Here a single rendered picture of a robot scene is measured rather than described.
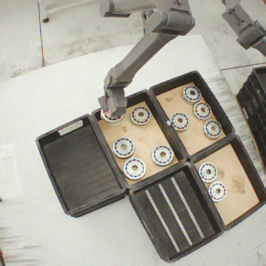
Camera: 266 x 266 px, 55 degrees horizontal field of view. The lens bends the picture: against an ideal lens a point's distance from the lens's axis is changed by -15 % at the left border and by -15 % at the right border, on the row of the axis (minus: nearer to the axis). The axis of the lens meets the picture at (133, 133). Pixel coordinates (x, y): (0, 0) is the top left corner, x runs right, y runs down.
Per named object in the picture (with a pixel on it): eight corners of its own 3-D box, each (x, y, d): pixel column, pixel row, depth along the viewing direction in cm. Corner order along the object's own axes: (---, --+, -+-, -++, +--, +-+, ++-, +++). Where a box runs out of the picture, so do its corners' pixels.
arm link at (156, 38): (191, 10, 67) (157, 5, 62) (198, 27, 66) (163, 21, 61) (127, 74, 105) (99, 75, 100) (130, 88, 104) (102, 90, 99)
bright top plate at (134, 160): (120, 161, 134) (120, 161, 133) (141, 155, 135) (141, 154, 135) (127, 181, 131) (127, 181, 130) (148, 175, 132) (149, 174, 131)
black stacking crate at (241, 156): (183, 167, 139) (188, 160, 128) (229, 141, 144) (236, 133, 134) (217, 233, 126) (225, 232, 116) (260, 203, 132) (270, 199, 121)
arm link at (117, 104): (131, 71, 100) (108, 72, 97) (140, 98, 97) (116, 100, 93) (119, 89, 110) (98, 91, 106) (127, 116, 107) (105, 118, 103)
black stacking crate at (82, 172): (40, 146, 140) (34, 138, 129) (91, 122, 145) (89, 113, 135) (71, 217, 127) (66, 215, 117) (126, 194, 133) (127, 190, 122)
